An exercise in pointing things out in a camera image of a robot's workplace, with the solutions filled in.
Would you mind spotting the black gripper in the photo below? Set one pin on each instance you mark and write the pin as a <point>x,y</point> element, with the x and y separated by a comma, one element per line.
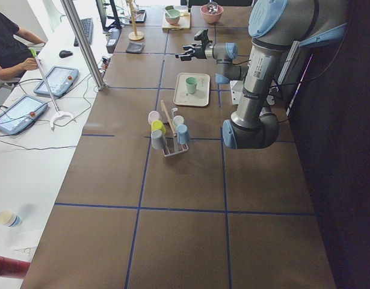
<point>200,52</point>

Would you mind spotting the green cup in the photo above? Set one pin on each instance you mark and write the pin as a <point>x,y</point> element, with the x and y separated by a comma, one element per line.
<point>191,84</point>

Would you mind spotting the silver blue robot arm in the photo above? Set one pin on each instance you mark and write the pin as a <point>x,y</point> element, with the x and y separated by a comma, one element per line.
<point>273,27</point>

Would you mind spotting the beige plastic tray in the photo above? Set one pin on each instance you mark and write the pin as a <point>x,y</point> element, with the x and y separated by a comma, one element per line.
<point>200,98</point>

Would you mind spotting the metal tray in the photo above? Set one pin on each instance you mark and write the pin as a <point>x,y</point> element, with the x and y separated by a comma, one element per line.
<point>139,17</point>

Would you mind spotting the white cup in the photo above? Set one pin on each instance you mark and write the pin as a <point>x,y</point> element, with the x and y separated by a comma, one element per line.
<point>178,120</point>

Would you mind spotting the pink cup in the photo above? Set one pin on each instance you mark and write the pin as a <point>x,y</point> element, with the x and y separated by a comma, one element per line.
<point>153,116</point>

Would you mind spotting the yellow cup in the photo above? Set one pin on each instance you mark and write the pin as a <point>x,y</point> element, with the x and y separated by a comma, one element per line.
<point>158,125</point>

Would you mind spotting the blue cup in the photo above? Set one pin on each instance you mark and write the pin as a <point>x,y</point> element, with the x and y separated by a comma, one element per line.
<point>183,135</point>

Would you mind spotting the grey cup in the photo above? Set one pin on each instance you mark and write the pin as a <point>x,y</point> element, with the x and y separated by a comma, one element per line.
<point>158,140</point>

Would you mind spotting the white cup rack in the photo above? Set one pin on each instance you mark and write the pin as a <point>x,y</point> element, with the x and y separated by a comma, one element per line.
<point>177,148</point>

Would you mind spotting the paper cup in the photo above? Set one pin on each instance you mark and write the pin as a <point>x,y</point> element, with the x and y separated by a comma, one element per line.
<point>9,219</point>

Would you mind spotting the bamboo cutting board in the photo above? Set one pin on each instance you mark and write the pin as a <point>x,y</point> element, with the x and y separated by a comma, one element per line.
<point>184,22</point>

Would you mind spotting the green bowl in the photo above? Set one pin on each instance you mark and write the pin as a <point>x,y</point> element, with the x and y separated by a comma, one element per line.
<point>172,16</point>

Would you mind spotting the pink bowl with ice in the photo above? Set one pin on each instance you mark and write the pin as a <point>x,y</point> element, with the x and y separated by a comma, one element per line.
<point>211,18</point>

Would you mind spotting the folded grey cloth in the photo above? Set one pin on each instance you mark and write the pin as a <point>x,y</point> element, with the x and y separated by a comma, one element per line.
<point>135,48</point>

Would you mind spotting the wooden mug tree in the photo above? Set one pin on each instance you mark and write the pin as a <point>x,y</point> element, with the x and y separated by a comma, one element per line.
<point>135,35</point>

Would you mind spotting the metal ice scoop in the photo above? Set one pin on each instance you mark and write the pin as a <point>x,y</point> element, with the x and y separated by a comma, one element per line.
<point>212,7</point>

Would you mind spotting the black box with label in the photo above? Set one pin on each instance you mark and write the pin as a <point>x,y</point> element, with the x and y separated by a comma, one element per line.
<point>111,40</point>

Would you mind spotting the black monitor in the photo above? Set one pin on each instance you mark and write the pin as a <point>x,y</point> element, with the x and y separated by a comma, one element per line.
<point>108,15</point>

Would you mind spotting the black keyboard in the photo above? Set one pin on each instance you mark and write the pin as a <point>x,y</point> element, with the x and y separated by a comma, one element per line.
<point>87,27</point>

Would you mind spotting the black computer mouse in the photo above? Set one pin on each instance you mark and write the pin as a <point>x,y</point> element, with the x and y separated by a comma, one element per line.
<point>65,54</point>

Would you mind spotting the upper teach pendant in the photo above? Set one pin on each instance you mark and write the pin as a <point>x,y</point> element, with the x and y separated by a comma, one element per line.
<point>61,79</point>

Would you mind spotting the teach pendant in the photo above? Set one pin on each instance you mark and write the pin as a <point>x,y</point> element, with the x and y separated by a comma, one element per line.
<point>22,114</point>
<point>61,79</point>

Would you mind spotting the white reacher grabber stick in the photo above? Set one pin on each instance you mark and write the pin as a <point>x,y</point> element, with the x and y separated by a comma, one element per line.
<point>58,113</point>

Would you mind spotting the lower teach pendant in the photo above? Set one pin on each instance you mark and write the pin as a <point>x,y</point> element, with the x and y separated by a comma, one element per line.
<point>22,114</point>

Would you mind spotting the seated person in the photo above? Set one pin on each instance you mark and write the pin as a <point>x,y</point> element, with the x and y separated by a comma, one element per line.
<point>15,56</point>

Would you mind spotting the red object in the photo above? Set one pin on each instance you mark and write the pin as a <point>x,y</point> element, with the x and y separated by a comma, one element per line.
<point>13,268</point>

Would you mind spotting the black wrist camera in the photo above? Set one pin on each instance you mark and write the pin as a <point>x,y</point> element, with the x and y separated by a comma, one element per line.
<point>202,36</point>

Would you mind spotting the aluminium frame post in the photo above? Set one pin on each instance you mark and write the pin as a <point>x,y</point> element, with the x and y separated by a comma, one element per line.
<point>72,15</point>

